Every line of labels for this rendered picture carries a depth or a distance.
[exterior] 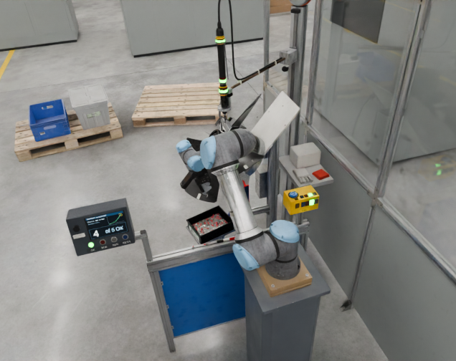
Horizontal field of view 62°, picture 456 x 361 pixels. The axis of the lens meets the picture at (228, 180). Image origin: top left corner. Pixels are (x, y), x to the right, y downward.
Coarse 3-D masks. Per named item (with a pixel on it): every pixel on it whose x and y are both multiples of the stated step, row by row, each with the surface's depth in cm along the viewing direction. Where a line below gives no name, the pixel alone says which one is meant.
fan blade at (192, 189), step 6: (210, 174) 219; (192, 180) 222; (216, 180) 217; (192, 186) 221; (198, 186) 219; (216, 186) 216; (186, 192) 222; (192, 192) 220; (198, 192) 219; (210, 192) 216; (216, 192) 215; (204, 198) 216; (210, 198) 215; (216, 198) 214
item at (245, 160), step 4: (248, 156) 201; (252, 156) 200; (256, 156) 199; (260, 156) 197; (240, 160) 199; (244, 160) 198; (248, 160) 198; (256, 160) 195; (240, 164) 197; (244, 164) 196; (248, 164) 195; (252, 164) 194; (240, 168) 195; (244, 168) 194; (240, 172) 193
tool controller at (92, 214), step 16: (80, 208) 172; (96, 208) 170; (112, 208) 168; (128, 208) 178; (80, 224) 166; (96, 224) 168; (112, 224) 170; (128, 224) 172; (80, 240) 168; (96, 240) 170; (128, 240) 174
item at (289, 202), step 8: (288, 192) 200; (296, 192) 199; (304, 192) 199; (312, 192) 199; (288, 200) 196; (296, 200) 195; (304, 200) 195; (288, 208) 199; (296, 208) 197; (304, 208) 199; (312, 208) 201
